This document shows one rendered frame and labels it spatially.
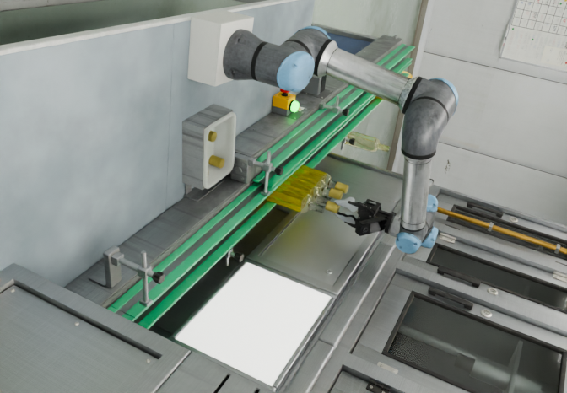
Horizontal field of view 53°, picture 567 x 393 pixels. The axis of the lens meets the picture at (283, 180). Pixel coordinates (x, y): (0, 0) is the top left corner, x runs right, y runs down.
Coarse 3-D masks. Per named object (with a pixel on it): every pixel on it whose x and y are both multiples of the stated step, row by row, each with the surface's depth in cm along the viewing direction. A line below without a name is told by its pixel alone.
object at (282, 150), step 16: (400, 48) 324; (384, 64) 298; (336, 96) 253; (352, 96) 255; (320, 112) 237; (304, 128) 223; (320, 128) 224; (288, 144) 210; (256, 160) 197; (272, 160) 198
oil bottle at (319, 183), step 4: (296, 172) 214; (300, 172) 214; (292, 176) 211; (296, 176) 211; (300, 176) 211; (304, 176) 212; (308, 176) 212; (312, 176) 212; (300, 180) 210; (304, 180) 209; (308, 180) 209; (312, 180) 210; (316, 180) 210; (320, 180) 210; (312, 184) 208; (316, 184) 208; (320, 184) 208; (324, 184) 209; (320, 188) 208; (320, 192) 208
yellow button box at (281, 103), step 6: (276, 96) 225; (282, 96) 225; (288, 96) 226; (294, 96) 227; (276, 102) 225; (282, 102) 224; (288, 102) 223; (276, 108) 227; (282, 108) 225; (288, 108) 225; (282, 114) 227; (288, 114) 227
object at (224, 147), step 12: (228, 120) 185; (204, 132) 172; (228, 132) 187; (204, 144) 172; (216, 144) 191; (228, 144) 189; (204, 156) 174; (228, 156) 191; (204, 168) 177; (216, 168) 191; (228, 168) 192; (204, 180) 179; (216, 180) 185
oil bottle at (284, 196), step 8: (280, 192) 202; (288, 192) 201; (296, 192) 202; (304, 192) 202; (272, 200) 205; (280, 200) 203; (288, 200) 201; (296, 200) 199; (304, 200) 199; (312, 200) 202; (296, 208) 201; (304, 208) 200
